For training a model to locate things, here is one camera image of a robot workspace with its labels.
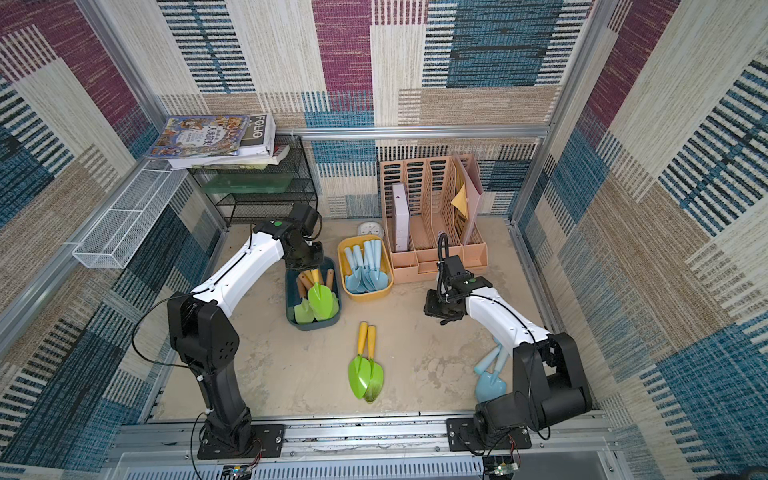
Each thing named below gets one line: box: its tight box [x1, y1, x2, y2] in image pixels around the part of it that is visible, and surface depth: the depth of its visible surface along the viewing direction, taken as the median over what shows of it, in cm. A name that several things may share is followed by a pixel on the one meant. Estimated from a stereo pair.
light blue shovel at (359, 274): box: [352, 245, 366, 292], surface depth 105 cm
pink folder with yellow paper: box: [451, 153, 484, 245], surface depth 93 cm
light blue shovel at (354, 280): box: [346, 245, 364, 292], surface depth 106 cm
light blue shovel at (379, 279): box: [370, 240, 389, 290], surface depth 104 cm
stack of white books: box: [167, 113, 290, 171], surface depth 83 cm
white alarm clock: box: [357, 220, 385, 239], surface depth 117 cm
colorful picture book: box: [144, 114, 250, 158], surface depth 83 cm
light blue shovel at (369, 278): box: [362, 240, 377, 292], surface depth 104 cm
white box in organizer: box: [392, 183, 410, 252], surface depth 100 cm
